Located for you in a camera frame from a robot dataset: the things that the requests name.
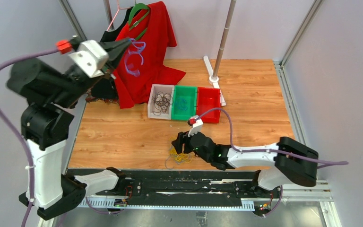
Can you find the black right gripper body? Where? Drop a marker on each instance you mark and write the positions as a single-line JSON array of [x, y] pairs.
[[184, 138]]

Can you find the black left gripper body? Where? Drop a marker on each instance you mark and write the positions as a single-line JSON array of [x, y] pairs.
[[111, 61]]

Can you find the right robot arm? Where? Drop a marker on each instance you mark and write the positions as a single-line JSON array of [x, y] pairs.
[[288, 160]]

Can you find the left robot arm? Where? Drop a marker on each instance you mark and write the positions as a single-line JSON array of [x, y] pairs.
[[45, 122]]

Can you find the red t-shirt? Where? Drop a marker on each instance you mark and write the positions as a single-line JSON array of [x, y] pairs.
[[136, 73]]

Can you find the green storage bin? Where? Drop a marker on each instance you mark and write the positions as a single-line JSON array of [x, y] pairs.
[[184, 103]]

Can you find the white storage bin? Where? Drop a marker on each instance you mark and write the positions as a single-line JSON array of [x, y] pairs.
[[160, 102]]

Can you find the pink clothes hanger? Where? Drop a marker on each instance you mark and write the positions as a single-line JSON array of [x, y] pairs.
[[114, 9]]

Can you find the black garment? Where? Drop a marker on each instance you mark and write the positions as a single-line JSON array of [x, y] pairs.
[[106, 88]]

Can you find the red storage bin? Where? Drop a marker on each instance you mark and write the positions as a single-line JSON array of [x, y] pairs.
[[208, 98]]

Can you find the white rack base foot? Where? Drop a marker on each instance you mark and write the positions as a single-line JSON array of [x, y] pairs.
[[212, 72]]

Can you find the beige rack pole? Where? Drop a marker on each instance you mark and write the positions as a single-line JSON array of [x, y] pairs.
[[226, 28]]

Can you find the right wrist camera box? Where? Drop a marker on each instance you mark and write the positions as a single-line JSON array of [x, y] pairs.
[[195, 127]]

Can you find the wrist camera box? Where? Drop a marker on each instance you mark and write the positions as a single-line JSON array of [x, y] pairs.
[[195, 127], [91, 58]]

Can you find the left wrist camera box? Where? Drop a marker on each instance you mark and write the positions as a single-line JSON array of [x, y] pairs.
[[91, 58]]

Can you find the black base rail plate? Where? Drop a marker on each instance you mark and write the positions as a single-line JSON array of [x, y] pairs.
[[189, 188]]

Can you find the patterned cloth at wall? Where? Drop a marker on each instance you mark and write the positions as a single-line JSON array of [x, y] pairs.
[[89, 98]]

